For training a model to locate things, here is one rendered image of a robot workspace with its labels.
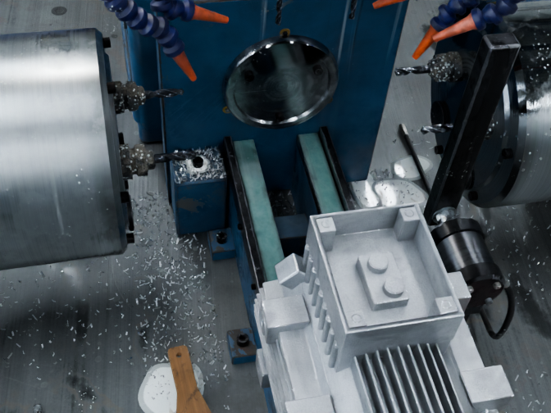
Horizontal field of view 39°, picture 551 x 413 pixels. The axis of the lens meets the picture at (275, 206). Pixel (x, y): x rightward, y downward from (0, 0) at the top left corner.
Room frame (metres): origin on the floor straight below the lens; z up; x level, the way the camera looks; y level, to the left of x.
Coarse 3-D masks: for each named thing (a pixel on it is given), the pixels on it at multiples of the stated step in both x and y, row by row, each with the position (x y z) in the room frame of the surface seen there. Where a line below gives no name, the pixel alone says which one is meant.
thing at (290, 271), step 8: (288, 256) 0.42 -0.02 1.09; (296, 256) 0.42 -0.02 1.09; (280, 264) 0.42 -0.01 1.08; (288, 264) 0.41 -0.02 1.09; (296, 264) 0.41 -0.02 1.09; (280, 272) 0.41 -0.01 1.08; (288, 272) 0.41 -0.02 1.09; (296, 272) 0.40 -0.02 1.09; (304, 272) 0.41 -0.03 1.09; (280, 280) 0.40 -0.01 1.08; (288, 280) 0.40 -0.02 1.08; (296, 280) 0.40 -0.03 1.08; (304, 280) 0.40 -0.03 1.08
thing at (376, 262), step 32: (320, 224) 0.42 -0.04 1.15; (352, 224) 0.43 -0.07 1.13; (384, 224) 0.44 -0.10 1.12; (416, 224) 0.43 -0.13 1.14; (320, 256) 0.39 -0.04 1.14; (352, 256) 0.41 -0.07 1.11; (384, 256) 0.40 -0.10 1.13; (416, 256) 0.42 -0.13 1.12; (320, 288) 0.37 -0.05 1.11; (352, 288) 0.37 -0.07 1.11; (384, 288) 0.37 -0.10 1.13; (416, 288) 0.38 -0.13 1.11; (448, 288) 0.37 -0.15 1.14; (320, 320) 0.35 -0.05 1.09; (384, 320) 0.35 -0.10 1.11; (416, 320) 0.33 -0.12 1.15; (448, 320) 0.34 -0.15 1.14; (352, 352) 0.31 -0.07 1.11; (384, 352) 0.32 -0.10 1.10
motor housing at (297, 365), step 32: (288, 288) 0.40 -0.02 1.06; (256, 320) 0.40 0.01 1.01; (288, 352) 0.33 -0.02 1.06; (320, 352) 0.33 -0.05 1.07; (416, 352) 0.33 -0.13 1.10; (448, 352) 0.35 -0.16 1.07; (288, 384) 0.31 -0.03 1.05; (320, 384) 0.31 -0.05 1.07; (352, 384) 0.30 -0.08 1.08; (384, 384) 0.29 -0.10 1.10; (416, 384) 0.30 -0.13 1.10; (448, 384) 0.30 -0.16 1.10
